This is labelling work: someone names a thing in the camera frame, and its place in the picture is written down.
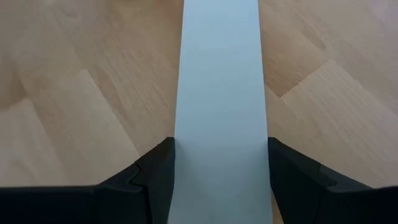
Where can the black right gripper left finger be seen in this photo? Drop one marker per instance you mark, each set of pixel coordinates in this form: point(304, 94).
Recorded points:
point(124, 202)

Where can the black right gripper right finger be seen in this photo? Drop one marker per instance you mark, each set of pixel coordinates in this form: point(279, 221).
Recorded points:
point(326, 202)

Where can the white raceway cover strip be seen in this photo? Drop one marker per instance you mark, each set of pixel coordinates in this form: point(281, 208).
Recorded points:
point(220, 93)

